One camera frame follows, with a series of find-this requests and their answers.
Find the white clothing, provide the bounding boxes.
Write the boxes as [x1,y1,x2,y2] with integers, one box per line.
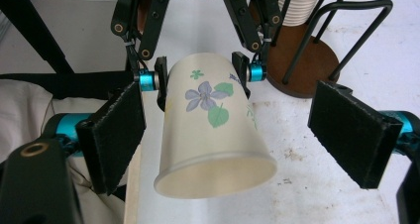
[0,78,143,224]

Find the black metal frame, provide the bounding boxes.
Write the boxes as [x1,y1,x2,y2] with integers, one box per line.
[0,0,137,99]

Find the floral paper cup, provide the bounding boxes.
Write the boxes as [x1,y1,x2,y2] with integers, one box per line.
[153,52,278,199]

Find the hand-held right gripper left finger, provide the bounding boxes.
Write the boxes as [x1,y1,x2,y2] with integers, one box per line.
[74,81,148,196]

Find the stack of paper cups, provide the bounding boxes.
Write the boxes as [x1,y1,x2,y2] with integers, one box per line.
[270,0,325,28]

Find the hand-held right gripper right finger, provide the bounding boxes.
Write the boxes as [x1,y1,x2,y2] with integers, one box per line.
[307,79,404,190]

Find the wooden cup rack black rods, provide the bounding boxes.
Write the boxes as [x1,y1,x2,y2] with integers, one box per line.
[247,0,394,99]

